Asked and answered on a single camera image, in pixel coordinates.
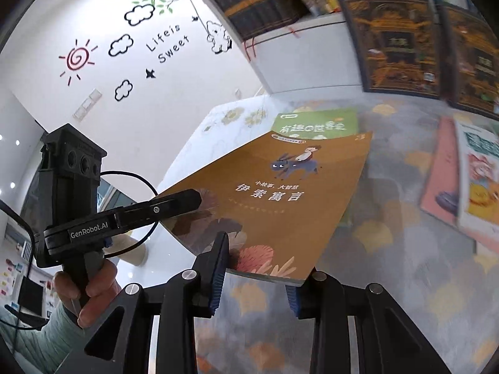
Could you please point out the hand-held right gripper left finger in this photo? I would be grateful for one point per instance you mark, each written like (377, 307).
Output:
(218, 276)

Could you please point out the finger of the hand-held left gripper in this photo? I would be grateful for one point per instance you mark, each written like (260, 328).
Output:
(167, 204)

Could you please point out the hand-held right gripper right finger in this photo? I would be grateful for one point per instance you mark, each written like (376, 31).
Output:
(293, 300)

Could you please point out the orange donkey rider book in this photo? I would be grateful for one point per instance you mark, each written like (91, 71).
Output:
(273, 202)

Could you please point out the stack of thin books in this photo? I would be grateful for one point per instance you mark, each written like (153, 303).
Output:
(315, 124)

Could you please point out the person's left forearm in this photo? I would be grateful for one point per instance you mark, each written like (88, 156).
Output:
(58, 343)

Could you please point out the person's left hand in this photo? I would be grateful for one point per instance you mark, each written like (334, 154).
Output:
(101, 284)

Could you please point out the dark monitor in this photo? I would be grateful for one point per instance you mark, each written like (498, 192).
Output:
(30, 296)

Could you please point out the pink book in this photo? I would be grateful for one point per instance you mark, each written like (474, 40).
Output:
(440, 179)

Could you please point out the white bookshelf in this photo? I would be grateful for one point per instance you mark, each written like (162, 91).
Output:
(312, 54)

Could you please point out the set of dark boxed volumes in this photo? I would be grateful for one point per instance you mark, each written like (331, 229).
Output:
(253, 0)

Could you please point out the white book teal lettering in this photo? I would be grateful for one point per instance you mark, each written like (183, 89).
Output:
(479, 179)

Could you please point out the dark ornate hardcover book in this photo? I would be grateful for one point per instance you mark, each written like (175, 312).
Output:
(390, 46)
(475, 66)

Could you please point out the white wall switch panel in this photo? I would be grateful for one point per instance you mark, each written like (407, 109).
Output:
(87, 104)

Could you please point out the colourful wall notes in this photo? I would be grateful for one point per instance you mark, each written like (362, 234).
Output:
(7, 280)

